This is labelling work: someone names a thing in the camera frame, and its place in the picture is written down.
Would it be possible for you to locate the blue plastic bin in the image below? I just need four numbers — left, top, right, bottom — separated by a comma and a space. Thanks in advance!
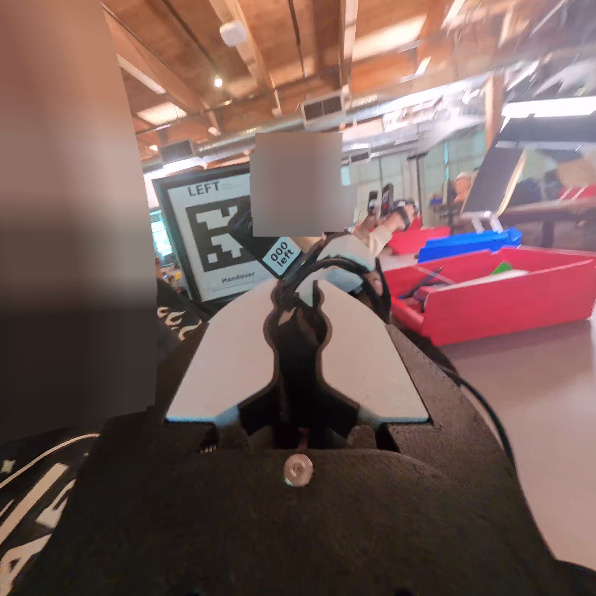
416, 228, 525, 264

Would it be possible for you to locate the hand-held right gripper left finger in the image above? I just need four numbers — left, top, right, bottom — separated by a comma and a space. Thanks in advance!
166, 278, 286, 429

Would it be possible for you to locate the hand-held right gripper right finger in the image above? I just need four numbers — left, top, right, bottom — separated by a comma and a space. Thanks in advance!
312, 278, 430, 429

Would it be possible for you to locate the bright light panel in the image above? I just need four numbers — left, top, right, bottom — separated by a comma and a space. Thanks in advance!
461, 93, 596, 224

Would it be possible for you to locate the small red bin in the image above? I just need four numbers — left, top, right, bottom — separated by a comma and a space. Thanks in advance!
386, 222, 451, 257

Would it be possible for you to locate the red plastic bin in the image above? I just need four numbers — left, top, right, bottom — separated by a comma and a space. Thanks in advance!
383, 246, 596, 348

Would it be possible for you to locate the black rubber loop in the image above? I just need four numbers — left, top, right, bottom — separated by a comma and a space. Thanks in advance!
269, 231, 515, 466

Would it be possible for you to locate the printed marker sign board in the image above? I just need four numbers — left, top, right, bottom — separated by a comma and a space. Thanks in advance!
151, 165, 273, 304

